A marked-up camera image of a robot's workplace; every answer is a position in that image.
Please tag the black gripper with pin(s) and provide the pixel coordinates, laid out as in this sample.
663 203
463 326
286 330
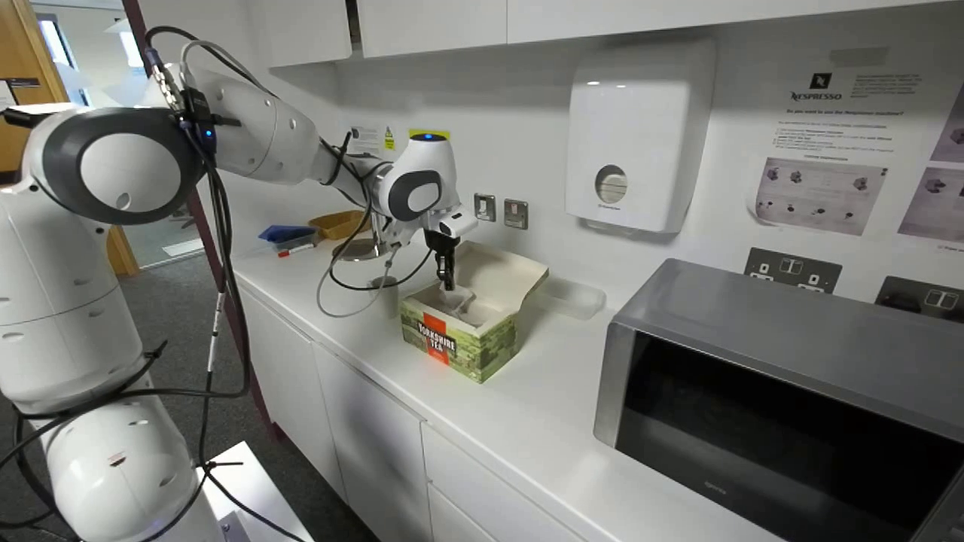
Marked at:
440 242

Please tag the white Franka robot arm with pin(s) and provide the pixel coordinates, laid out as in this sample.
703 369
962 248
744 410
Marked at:
101 303

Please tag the green cardboard tea box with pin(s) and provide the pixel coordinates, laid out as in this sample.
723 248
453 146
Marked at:
470 348

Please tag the white lower cabinets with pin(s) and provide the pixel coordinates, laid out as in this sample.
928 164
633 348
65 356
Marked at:
373 454

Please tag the white cabinets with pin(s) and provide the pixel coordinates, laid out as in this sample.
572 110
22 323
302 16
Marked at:
431 26
373 454

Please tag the white paper towel dispenser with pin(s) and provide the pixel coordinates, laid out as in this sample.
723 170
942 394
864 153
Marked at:
633 132

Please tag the white upper cabinets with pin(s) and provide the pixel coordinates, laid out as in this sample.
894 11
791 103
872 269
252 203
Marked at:
431 26

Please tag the white robot stand plate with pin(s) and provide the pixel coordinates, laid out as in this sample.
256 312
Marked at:
256 491

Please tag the silver microwave oven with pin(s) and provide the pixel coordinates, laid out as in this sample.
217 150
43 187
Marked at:
784 332

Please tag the white coffee machine instruction poster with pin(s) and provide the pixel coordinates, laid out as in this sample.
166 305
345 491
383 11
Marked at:
834 110

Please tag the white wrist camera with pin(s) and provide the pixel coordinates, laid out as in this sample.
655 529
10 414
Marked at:
459 221

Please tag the wall power sockets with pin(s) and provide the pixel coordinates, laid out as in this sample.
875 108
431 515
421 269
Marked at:
482 206

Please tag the silver wall switch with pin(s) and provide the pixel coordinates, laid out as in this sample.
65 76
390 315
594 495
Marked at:
516 213

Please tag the dark red door frame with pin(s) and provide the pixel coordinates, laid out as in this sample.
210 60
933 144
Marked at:
236 332

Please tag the black double wall socket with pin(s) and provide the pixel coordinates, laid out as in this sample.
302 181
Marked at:
921 299
793 269

